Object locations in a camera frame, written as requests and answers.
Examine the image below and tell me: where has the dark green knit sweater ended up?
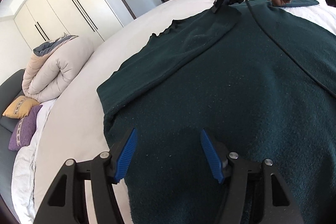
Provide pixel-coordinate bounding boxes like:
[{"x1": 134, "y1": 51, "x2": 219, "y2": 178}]
[{"x1": 96, "y1": 0, "x2": 336, "y2": 224}]

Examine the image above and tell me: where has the purple patterned pillow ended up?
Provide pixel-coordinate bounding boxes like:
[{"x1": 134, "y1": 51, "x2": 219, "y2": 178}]
[{"x1": 9, "y1": 105, "x2": 43, "y2": 151}]

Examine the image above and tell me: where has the yellow patterned pillow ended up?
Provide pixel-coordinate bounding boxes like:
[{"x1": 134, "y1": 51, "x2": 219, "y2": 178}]
[{"x1": 2, "y1": 96, "x2": 40, "y2": 119}]

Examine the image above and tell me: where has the dark grey padded headboard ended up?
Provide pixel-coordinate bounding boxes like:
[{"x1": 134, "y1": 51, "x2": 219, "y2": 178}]
[{"x1": 0, "y1": 68, "x2": 27, "y2": 214}]

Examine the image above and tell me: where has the cream wardrobe with black handles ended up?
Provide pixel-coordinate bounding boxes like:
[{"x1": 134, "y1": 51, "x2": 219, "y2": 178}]
[{"x1": 14, "y1": 0, "x2": 122, "y2": 49}]

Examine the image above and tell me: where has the beige bed sheet mattress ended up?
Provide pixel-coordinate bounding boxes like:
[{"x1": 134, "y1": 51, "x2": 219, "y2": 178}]
[{"x1": 33, "y1": 0, "x2": 336, "y2": 224}]

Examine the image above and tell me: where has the rolled beige duvet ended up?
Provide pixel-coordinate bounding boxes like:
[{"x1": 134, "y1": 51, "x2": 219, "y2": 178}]
[{"x1": 22, "y1": 34, "x2": 95, "y2": 103}]

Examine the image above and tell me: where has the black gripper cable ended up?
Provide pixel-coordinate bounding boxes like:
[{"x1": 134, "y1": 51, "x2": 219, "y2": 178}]
[{"x1": 227, "y1": 0, "x2": 336, "y2": 97}]

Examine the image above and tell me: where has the white crumpled sheet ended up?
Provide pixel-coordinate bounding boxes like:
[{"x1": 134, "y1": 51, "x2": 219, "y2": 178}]
[{"x1": 11, "y1": 100, "x2": 56, "y2": 223}]

